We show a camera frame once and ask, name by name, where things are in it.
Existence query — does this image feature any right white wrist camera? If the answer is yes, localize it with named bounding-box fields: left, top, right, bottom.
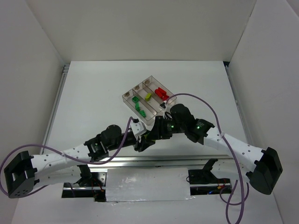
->
left=159, top=101, right=169, bottom=111

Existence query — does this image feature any silver tape sheet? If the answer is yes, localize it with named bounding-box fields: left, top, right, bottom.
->
left=106, top=168, right=191, bottom=202

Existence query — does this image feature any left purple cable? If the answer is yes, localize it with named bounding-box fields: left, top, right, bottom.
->
left=0, top=116, right=138, bottom=196

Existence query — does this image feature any aluminium frame rail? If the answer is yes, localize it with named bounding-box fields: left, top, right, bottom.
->
left=88, top=155, right=233, bottom=168

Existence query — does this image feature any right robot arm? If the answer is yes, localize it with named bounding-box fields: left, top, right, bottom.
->
left=141, top=104, right=283, bottom=195

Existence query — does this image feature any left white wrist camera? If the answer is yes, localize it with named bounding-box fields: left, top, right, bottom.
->
left=130, top=121, right=147, bottom=137

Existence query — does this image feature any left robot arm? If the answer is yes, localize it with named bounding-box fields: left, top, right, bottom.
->
left=4, top=124, right=156, bottom=198

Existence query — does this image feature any small lime lego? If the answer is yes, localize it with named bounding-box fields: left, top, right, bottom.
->
left=145, top=93, right=151, bottom=102

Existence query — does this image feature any clear left container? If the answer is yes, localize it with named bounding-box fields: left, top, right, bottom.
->
left=122, top=89, right=157, bottom=126

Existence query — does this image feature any red lego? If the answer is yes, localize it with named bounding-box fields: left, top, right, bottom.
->
left=155, top=89, right=164, bottom=98
left=158, top=87, right=167, bottom=95
left=162, top=94, right=169, bottom=101

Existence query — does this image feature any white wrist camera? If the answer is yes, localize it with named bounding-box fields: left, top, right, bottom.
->
left=159, top=101, right=169, bottom=111
left=130, top=121, right=147, bottom=137

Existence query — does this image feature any green lego two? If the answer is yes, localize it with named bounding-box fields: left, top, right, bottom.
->
left=132, top=96, right=139, bottom=104

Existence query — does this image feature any small green square lego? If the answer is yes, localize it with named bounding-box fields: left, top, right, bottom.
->
left=135, top=104, right=140, bottom=111

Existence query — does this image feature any clear right container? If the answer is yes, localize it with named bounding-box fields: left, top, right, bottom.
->
left=142, top=76, right=177, bottom=112

